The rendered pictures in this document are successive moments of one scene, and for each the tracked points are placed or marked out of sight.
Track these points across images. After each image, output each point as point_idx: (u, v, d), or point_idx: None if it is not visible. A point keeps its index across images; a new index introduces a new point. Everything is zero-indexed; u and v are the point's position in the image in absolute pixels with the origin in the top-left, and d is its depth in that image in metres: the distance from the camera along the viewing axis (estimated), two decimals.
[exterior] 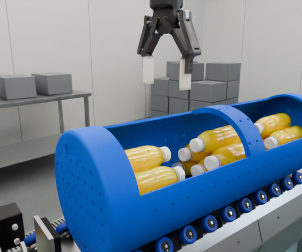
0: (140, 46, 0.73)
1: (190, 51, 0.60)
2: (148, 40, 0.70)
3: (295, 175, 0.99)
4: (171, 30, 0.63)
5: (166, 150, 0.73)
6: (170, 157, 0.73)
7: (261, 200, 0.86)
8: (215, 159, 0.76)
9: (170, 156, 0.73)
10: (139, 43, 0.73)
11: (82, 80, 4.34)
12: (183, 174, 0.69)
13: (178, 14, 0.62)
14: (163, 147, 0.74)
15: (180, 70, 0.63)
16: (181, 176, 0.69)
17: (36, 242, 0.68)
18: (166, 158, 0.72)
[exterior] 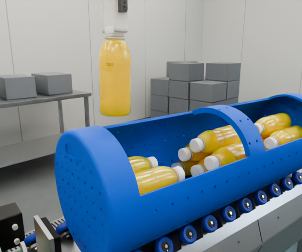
0: None
1: None
2: None
3: (295, 175, 0.99)
4: None
5: (111, 32, 0.57)
6: None
7: (261, 200, 0.86)
8: (215, 159, 0.76)
9: None
10: None
11: (82, 80, 4.34)
12: (183, 174, 0.69)
13: None
14: (105, 31, 0.58)
15: (112, 8, 0.55)
16: (181, 176, 0.69)
17: (36, 242, 0.68)
18: (120, 34, 0.58)
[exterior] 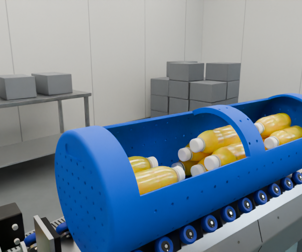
0: None
1: None
2: None
3: (295, 175, 0.99)
4: None
5: None
6: None
7: (261, 200, 0.86)
8: (215, 159, 0.76)
9: None
10: None
11: (82, 80, 4.34)
12: (183, 174, 0.69)
13: None
14: None
15: None
16: (181, 176, 0.69)
17: (36, 242, 0.68)
18: None
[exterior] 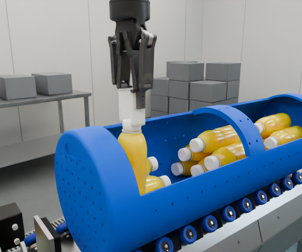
0: (113, 74, 0.60)
1: (139, 84, 0.53)
2: (118, 64, 0.58)
3: (295, 175, 0.99)
4: (129, 53, 0.53)
5: None
6: None
7: (261, 200, 0.86)
8: (215, 159, 0.76)
9: None
10: (111, 71, 0.60)
11: (82, 80, 4.34)
12: None
13: (141, 33, 0.51)
14: None
15: (130, 105, 0.56)
16: (135, 128, 0.58)
17: (36, 242, 0.68)
18: None
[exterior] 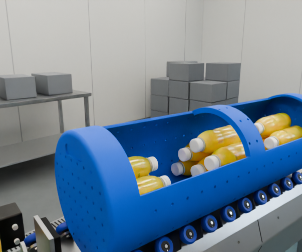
0: None
1: None
2: None
3: (295, 175, 0.99)
4: None
5: None
6: None
7: (261, 200, 0.86)
8: (215, 159, 0.76)
9: None
10: None
11: (82, 80, 4.34)
12: None
13: None
14: None
15: None
16: None
17: (36, 242, 0.68)
18: None
